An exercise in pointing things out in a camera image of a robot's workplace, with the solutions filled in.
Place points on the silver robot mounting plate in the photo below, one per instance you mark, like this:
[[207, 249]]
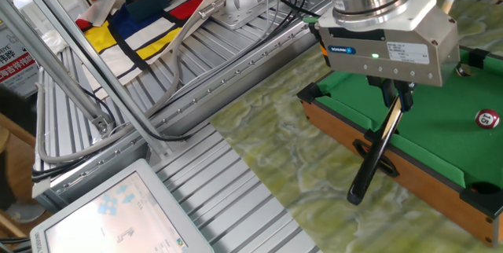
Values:
[[251, 17]]

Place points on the person in dark clothes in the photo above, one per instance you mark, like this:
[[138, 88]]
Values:
[[15, 147]]

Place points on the aluminium frame brace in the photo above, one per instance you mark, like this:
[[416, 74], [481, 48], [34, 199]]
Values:
[[51, 64]]

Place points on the wooden pool cue black butt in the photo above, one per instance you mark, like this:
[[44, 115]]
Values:
[[373, 158]]

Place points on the grey aluminium rail beam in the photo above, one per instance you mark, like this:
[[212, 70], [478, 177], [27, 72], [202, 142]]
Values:
[[212, 96]]

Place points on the white teach pendant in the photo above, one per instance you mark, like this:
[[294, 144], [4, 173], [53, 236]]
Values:
[[118, 213]]

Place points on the silver Schunk gripper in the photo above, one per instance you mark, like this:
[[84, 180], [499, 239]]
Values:
[[393, 56]]

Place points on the mini green felt pool table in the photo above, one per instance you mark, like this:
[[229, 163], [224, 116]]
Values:
[[440, 127]]

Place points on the colour block cloth bag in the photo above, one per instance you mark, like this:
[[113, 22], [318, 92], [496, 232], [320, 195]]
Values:
[[133, 37]]

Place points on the aluminium frame post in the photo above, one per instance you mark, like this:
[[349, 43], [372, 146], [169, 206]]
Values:
[[59, 23]]

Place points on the maroon striped pool ball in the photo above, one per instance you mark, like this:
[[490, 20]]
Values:
[[487, 118]]

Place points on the dark teal box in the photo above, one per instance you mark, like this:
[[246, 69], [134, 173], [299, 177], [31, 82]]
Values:
[[147, 3]]

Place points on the white sign red text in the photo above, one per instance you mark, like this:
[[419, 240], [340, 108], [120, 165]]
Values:
[[15, 68]]

